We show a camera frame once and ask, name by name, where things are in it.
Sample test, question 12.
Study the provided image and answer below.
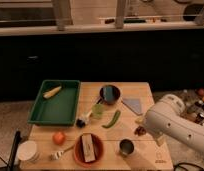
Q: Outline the steel metal cup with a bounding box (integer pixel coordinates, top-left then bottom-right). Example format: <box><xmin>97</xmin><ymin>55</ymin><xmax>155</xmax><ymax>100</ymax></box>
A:
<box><xmin>118</xmin><ymin>139</ymin><xmax>134</xmax><ymax>157</ymax></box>

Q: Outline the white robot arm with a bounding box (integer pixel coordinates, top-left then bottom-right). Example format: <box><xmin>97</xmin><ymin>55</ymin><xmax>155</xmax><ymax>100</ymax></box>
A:
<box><xmin>142</xmin><ymin>94</ymin><xmax>204</xmax><ymax>155</ymax></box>

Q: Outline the green plastic tray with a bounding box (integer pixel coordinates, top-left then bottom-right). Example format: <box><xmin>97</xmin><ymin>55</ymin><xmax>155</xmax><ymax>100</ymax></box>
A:
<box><xmin>28</xmin><ymin>80</ymin><xmax>80</xmax><ymax>126</ymax></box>

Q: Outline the small black frying pan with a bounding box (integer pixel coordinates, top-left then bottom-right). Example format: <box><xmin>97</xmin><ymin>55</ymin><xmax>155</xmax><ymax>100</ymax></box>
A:
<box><xmin>97</xmin><ymin>85</ymin><xmax>121</xmax><ymax>105</ymax></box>

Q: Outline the translucent green plastic cup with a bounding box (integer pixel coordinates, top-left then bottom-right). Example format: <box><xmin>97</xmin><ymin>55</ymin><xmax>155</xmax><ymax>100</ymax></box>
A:
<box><xmin>92</xmin><ymin>104</ymin><xmax>104</xmax><ymax>119</ymax></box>

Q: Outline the green chili pepper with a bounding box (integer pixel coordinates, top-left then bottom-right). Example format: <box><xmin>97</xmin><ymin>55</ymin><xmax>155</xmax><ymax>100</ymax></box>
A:
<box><xmin>102</xmin><ymin>110</ymin><xmax>121</xmax><ymax>129</ymax></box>

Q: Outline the grey triangular cloth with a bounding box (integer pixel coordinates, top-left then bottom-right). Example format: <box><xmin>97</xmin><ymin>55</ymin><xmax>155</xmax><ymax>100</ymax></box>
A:
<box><xmin>122</xmin><ymin>98</ymin><xmax>142</xmax><ymax>116</ymax></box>

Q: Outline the black and white brush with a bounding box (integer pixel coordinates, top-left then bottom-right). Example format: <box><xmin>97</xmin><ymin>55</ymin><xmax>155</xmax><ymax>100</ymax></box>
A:
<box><xmin>76</xmin><ymin>111</ymin><xmax>92</xmax><ymax>128</ymax></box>

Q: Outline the yellow corn cob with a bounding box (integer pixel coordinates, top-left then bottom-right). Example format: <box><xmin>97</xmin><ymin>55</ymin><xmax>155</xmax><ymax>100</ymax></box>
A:
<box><xmin>43</xmin><ymin>86</ymin><xmax>62</xmax><ymax>99</ymax></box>

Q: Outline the dark grape bunch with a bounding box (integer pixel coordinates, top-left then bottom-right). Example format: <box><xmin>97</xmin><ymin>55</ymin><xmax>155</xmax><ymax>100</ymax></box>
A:
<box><xmin>134</xmin><ymin>126</ymin><xmax>146</xmax><ymax>136</ymax></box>

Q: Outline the wooden block in bowl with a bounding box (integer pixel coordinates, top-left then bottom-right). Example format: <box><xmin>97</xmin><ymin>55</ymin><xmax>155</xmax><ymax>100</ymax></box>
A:
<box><xmin>81</xmin><ymin>134</ymin><xmax>96</xmax><ymax>162</ymax></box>

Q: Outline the orange terracotta bowl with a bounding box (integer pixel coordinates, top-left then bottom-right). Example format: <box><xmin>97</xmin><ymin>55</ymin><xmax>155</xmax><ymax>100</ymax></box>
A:
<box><xmin>73</xmin><ymin>133</ymin><xmax>104</xmax><ymax>167</ymax></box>

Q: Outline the orange tomato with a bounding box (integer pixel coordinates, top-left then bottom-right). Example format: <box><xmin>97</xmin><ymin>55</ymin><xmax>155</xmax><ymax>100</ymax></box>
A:
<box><xmin>52</xmin><ymin>131</ymin><xmax>66</xmax><ymax>145</ymax></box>

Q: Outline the black stand pole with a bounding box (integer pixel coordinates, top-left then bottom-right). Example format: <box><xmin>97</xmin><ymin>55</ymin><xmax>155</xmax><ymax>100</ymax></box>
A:
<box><xmin>7</xmin><ymin>131</ymin><xmax>21</xmax><ymax>171</ymax></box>

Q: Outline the black floor cable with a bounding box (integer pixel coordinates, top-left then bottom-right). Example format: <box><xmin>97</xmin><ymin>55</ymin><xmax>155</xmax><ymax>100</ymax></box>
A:
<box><xmin>172</xmin><ymin>161</ymin><xmax>204</xmax><ymax>171</ymax></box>

